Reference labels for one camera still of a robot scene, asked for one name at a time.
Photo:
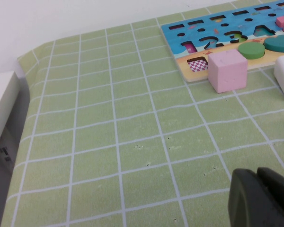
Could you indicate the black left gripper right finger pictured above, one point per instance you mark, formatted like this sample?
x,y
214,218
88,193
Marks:
x,y
281,201

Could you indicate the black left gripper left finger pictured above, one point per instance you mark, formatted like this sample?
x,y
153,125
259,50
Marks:
x,y
246,201

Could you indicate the green circle piece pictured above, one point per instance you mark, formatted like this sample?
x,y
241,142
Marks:
x,y
251,49

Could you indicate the teal heart piece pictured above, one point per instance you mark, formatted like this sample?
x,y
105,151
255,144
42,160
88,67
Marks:
x,y
279,43

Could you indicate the wooden number puzzle board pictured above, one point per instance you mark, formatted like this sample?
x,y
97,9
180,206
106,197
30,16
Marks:
x,y
180,37

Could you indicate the light pink cube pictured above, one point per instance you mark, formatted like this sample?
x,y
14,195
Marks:
x,y
227,71

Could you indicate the green checked tablecloth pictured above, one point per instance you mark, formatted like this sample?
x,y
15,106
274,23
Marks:
x,y
132,118

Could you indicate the white cabinet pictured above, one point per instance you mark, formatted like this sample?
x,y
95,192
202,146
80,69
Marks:
x,y
0,106

